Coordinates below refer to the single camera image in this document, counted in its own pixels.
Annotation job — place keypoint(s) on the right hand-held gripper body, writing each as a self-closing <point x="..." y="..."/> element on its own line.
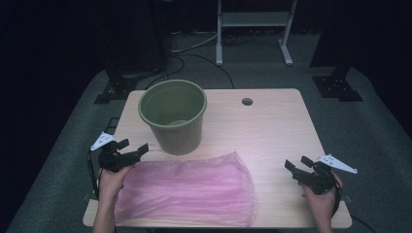
<point x="319" y="179"/>

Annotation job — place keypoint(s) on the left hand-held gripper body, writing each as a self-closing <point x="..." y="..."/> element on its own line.
<point x="111" y="160"/>

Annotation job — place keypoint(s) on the green plastic bucket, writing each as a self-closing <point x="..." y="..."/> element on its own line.
<point x="181" y="142"/>

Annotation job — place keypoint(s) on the pink plastic bag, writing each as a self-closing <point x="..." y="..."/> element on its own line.
<point x="194" y="191"/>

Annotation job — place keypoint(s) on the person's right hand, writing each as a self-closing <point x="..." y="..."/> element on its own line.
<point x="324" y="204"/>

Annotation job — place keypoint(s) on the person's left hand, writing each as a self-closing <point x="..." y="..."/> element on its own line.
<point x="110" y="187"/>

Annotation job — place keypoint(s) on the black stand base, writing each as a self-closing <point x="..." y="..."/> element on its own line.
<point x="336" y="87"/>
<point x="116" y="89"/>

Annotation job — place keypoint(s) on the white metal stand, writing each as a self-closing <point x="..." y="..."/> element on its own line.
<point x="252" y="18"/>

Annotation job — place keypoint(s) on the black bracket at table edge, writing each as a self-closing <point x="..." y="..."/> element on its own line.
<point x="111" y="124"/>

